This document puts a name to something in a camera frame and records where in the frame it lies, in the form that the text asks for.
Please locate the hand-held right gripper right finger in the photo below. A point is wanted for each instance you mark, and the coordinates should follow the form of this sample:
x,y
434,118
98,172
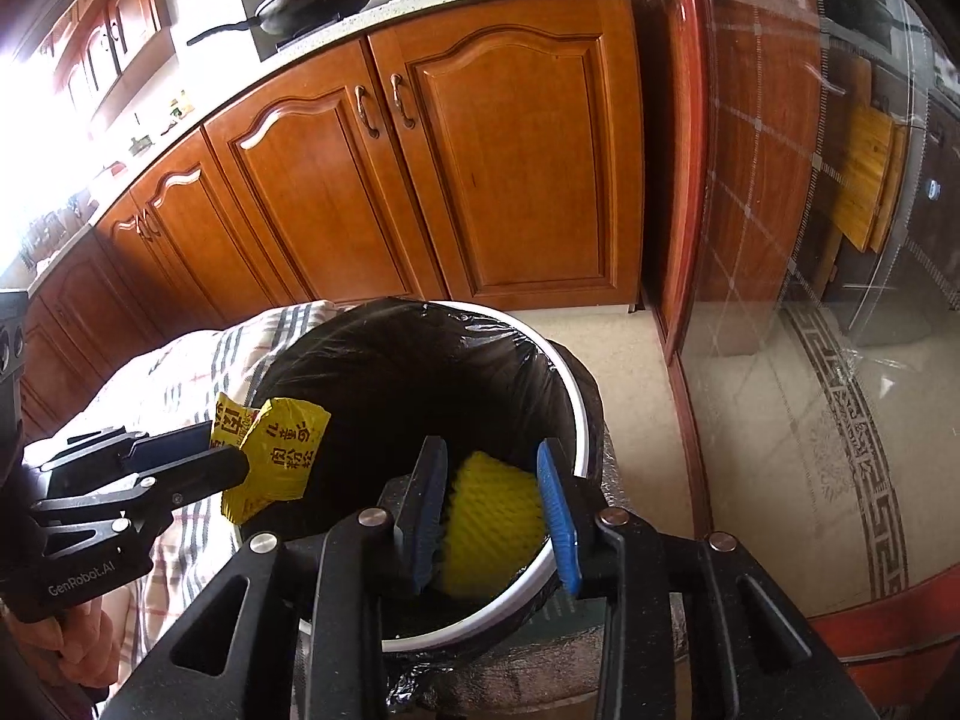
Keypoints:
x,y
559,517

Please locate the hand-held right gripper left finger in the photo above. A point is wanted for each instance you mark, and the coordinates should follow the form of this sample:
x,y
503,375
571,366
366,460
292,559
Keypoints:
x,y
427,517

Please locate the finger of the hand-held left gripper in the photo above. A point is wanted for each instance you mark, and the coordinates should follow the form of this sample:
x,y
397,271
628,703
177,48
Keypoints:
x,y
172,441
202,474

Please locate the yellow foam fruit net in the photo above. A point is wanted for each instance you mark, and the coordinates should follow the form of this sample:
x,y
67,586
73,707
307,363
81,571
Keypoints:
x,y
495,532

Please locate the yellow printed wrapper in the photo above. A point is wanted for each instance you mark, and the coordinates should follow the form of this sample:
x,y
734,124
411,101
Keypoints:
x,y
285,457

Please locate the white round trash bin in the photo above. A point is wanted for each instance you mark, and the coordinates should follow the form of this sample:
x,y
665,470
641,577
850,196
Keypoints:
x,y
577,420

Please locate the white bin with black liner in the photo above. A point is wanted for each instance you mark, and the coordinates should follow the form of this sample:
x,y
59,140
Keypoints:
x,y
390,375

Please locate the person's left hand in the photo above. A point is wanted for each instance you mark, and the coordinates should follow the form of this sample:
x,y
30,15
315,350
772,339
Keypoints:
x,y
82,641

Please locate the plaid checked cloth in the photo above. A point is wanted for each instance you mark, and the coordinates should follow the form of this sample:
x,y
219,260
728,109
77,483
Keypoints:
x,y
187,390

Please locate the narrow wooden cabinet door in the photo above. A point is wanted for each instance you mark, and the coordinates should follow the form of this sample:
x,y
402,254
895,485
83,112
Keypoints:
x,y
150,277
217,240

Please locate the utensil holder with chopsticks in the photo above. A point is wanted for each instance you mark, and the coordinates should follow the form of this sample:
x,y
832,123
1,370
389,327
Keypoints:
x,y
49,236

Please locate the round glass table red rim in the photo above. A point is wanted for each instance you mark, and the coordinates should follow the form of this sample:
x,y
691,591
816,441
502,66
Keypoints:
x,y
825,427

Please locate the arched wooden cabinet door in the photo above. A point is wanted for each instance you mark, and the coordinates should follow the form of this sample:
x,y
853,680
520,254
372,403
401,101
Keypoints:
x,y
322,187

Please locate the small condiment bottles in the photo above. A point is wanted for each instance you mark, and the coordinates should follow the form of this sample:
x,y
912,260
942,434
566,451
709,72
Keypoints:
x,y
178,106

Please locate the wooden lower kitchen cabinet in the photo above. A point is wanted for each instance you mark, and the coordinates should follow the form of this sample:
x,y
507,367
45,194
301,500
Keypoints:
x,y
525,165

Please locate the wooden kitchen cabinet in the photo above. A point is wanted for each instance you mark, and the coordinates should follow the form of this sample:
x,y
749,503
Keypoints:
x,y
127,22
525,165

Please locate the large wooden cabinet door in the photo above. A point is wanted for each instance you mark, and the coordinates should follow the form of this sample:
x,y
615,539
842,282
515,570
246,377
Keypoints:
x,y
517,150

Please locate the wooden upper kitchen cabinet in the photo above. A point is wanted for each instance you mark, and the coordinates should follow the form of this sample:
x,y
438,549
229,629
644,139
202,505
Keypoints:
x,y
127,22

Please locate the black gas stove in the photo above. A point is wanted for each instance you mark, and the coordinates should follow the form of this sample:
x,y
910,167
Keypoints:
x,y
315,34

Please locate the light wooden chair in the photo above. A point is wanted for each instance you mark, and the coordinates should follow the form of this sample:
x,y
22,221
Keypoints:
x,y
862,165

